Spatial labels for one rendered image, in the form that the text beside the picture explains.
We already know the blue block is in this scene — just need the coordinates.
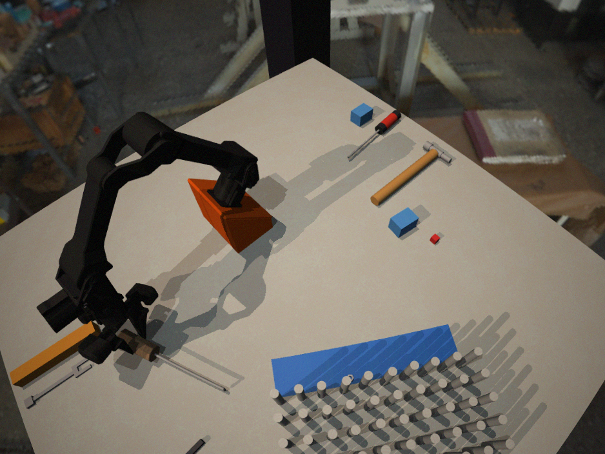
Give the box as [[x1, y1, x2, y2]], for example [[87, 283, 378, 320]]
[[388, 208, 419, 238], [350, 103, 373, 127]]

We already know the wooden-handled hammer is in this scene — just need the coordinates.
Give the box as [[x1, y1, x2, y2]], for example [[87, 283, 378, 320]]
[[370, 141, 452, 205]]

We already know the blue flat strip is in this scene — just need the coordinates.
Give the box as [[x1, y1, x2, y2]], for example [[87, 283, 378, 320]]
[[271, 324, 457, 397]]

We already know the orange rectangular bar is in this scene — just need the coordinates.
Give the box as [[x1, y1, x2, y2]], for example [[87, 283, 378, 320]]
[[10, 321, 101, 387]]

